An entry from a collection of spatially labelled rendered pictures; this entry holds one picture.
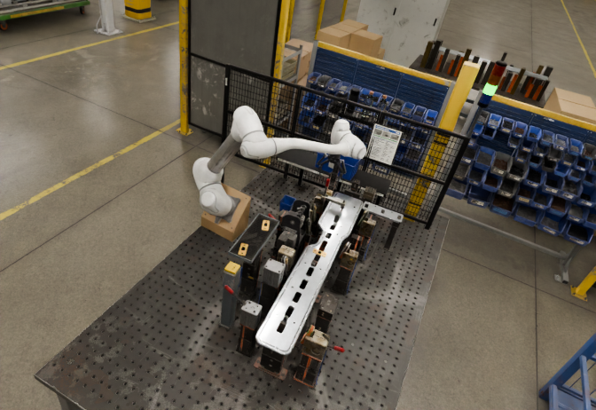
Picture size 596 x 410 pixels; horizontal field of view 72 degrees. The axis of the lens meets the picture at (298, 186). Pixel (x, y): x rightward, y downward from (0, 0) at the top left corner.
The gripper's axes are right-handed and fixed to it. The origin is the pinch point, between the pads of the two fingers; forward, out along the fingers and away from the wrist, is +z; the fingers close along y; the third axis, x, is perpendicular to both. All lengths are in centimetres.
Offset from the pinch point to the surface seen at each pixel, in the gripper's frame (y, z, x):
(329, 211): 6.9, 23.4, -5.7
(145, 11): -553, 105, 512
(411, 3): -42, -8, 638
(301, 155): -35, 20, 45
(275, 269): -1, 13, -82
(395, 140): 31, -13, 54
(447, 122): 61, -36, 58
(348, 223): 21.7, 23.4, -10.4
